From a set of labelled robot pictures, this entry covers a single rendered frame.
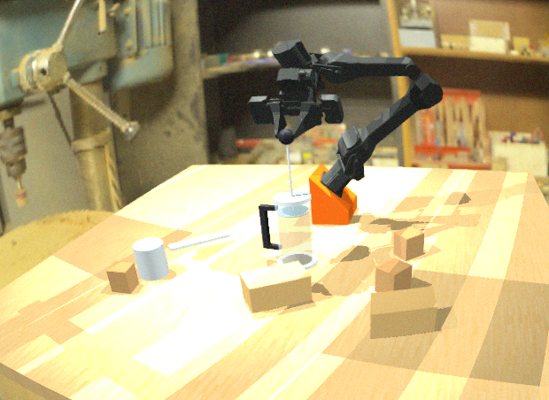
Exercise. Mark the glass french press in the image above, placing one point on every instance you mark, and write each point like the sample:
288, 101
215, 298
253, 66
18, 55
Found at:
293, 214

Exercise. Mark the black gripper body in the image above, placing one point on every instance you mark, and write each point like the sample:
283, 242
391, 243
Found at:
330, 104

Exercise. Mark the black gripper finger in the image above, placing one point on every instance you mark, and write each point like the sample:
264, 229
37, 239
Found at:
278, 120
308, 118

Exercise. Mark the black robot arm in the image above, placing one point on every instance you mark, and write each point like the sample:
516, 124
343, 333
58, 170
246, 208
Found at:
355, 146

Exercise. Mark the white flat bar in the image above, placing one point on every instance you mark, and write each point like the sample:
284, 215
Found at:
198, 240

